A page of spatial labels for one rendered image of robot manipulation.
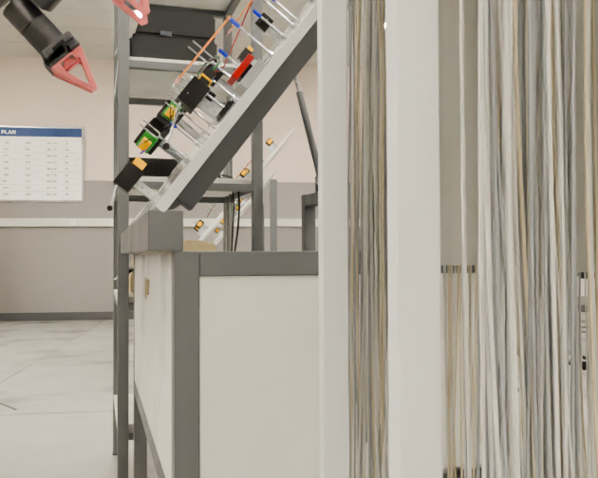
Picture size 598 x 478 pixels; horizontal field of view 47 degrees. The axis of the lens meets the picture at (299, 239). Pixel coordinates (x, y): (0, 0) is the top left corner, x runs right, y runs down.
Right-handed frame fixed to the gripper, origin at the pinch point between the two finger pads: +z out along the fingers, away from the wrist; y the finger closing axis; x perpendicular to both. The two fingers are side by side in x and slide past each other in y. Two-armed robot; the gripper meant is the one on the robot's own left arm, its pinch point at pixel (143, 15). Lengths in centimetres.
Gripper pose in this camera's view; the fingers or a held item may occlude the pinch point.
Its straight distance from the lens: 142.2
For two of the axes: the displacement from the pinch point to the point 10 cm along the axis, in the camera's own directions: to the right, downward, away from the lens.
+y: -2.8, 0.5, 9.6
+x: -8.5, 4.6, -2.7
